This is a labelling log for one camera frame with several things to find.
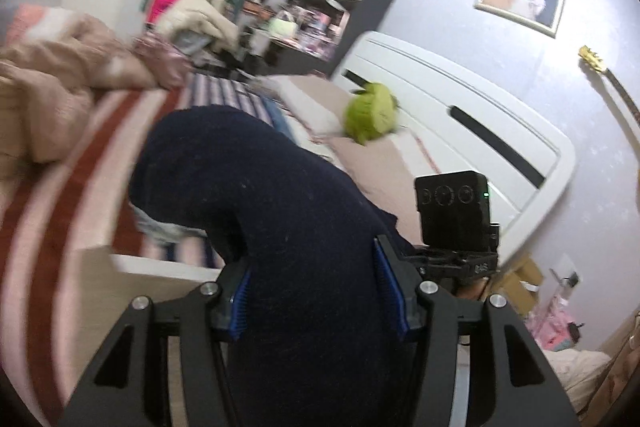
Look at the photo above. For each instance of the person's right hand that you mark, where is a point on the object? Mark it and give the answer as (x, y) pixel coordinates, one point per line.
(476, 291)

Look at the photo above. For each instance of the striped bed sheet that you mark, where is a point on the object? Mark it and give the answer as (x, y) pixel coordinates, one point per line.
(52, 214)

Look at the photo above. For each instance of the pink brown comforter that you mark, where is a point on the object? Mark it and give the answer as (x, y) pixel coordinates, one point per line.
(52, 60)

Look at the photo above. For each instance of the dark tall bookshelf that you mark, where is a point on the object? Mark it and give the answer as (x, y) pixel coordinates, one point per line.
(323, 33)

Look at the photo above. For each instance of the guitar neck headstock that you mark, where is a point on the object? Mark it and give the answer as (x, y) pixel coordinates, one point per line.
(595, 63)

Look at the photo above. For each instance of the cream blanket pile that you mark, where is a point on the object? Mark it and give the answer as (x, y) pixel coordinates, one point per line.
(199, 16)

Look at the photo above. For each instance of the white bed headboard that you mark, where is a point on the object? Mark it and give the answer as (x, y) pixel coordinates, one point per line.
(466, 122)

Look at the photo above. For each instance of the white pillow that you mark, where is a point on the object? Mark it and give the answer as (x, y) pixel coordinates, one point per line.
(316, 102)

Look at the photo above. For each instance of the dark navy sweater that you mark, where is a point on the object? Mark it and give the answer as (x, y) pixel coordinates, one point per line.
(318, 348)

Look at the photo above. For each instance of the green plush toy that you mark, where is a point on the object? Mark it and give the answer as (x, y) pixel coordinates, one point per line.
(371, 113)

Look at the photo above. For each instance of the pink item on floor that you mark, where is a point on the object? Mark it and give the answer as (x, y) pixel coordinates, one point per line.
(552, 326)

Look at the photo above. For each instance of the black camera box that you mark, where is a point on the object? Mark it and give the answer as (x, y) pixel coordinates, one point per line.
(454, 211)

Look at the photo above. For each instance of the pink satin bag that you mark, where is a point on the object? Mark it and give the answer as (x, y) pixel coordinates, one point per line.
(169, 66)

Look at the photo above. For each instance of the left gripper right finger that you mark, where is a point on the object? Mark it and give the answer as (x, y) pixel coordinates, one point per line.
(511, 382)

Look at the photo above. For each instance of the cardboard box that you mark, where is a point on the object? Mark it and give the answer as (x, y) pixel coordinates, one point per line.
(520, 285)

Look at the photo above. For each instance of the pink ribbed pillow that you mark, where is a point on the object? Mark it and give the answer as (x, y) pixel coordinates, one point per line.
(384, 170)

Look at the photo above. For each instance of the light blue grey garment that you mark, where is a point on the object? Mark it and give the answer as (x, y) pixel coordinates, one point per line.
(163, 233)

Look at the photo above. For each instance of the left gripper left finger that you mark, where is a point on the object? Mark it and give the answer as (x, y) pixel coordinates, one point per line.
(126, 382)

